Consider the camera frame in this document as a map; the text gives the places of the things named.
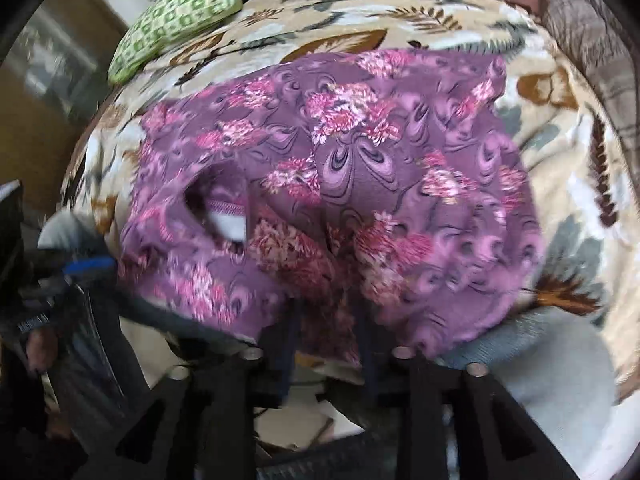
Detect grey trousers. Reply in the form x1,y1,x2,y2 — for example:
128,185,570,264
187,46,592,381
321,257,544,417
27,210,615,466

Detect brown wooden furniture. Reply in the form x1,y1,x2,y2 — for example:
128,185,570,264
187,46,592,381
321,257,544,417
1,0,125,214

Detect purple floral garment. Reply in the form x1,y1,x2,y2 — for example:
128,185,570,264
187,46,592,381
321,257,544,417
119,49,544,363

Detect beige leaf-pattern blanket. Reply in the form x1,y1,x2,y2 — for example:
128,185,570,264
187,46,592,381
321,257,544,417
61,0,639,396

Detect green patterned pillow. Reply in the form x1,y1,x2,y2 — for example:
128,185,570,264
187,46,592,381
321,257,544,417
107,0,243,86

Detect beige striped quilt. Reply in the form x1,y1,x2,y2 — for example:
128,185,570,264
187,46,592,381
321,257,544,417
539,0,640,162

